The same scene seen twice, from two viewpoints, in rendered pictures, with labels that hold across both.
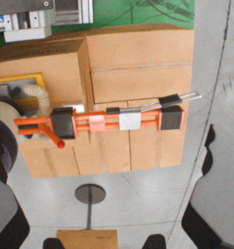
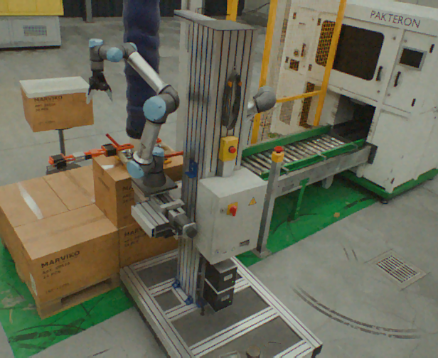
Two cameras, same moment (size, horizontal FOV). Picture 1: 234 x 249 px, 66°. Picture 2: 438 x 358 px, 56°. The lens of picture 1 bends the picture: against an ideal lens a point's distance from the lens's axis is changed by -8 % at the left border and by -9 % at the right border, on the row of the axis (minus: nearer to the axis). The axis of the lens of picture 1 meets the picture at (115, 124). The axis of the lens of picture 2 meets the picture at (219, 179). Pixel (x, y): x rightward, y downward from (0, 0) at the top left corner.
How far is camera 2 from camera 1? 2.41 m
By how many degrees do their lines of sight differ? 41
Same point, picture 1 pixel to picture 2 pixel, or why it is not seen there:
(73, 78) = (112, 174)
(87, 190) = not seen: hidden behind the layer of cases
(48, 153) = not seen: hidden behind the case
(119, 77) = (82, 219)
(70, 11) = (141, 268)
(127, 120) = (79, 154)
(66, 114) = (109, 150)
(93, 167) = (78, 172)
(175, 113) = (57, 158)
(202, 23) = not seen: outside the picture
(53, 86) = (121, 170)
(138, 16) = (76, 311)
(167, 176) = not seen: outside the picture
